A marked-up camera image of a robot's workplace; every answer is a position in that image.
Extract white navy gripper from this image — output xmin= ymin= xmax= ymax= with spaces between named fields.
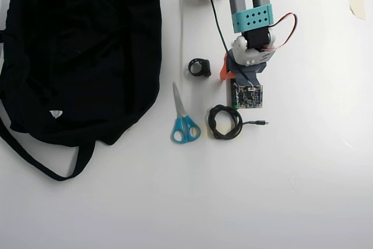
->
xmin=219 ymin=31 xmax=278 ymax=86

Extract green marker pen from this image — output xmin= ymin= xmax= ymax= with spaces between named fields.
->
xmin=231 ymin=79 xmax=241 ymax=109

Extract black fabric bag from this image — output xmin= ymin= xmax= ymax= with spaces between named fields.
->
xmin=0 ymin=0 xmax=163 ymax=182

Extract beige masking tape piece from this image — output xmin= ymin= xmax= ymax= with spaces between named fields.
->
xmin=349 ymin=0 xmax=365 ymax=20

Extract black ring strap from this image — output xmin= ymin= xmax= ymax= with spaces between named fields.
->
xmin=187 ymin=58 xmax=212 ymax=78

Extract camera circuit board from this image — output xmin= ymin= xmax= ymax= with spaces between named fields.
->
xmin=237 ymin=84 xmax=264 ymax=109

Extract coiled black USB cable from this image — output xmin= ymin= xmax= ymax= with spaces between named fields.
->
xmin=207 ymin=103 xmax=270 ymax=141

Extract blue handled scissors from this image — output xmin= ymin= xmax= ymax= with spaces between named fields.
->
xmin=170 ymin=82 xmax=202 ymax=145

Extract thin black camera cable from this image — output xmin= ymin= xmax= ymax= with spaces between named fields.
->
xmin=199 ymin=0 xmax=254 ymax=88

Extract red white servo wire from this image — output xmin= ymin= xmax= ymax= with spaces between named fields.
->
xmin=261 ymin=12 xmax=298 ymax=51

